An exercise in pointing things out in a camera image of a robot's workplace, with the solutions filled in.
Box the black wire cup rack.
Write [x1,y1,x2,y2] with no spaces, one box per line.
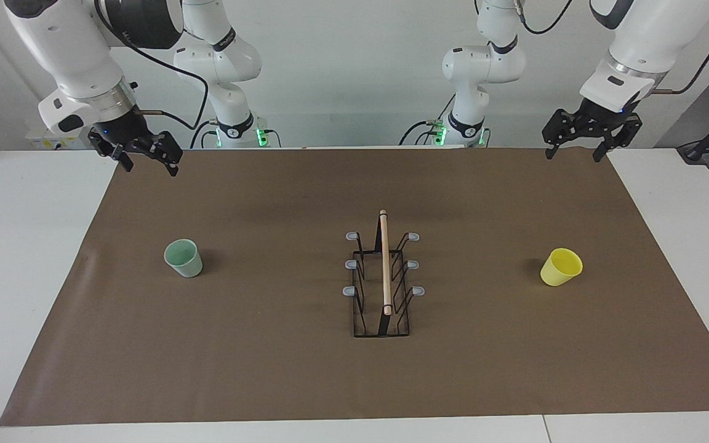
[343,209,426,338]

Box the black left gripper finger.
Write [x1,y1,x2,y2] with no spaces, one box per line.
[542,108,584,160]
[592,114,643,163]

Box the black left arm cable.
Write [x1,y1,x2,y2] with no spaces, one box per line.
[653,0,709,96]

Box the yellow plastic cup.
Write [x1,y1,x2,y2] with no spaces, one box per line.
[540,248,583,287]

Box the brown table mat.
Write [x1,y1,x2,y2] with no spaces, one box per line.
[0,146,709,427]

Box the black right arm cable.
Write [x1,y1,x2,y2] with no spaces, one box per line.
[93,0,210,131]

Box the pale green plastic cup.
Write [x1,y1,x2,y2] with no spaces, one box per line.
[164,239,203,278]

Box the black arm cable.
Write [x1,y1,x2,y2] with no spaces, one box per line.
[653,0,709,96]
[93,0,210,131]

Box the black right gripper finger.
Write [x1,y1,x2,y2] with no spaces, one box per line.
[88,130,135,172]
[145,131,183,177]

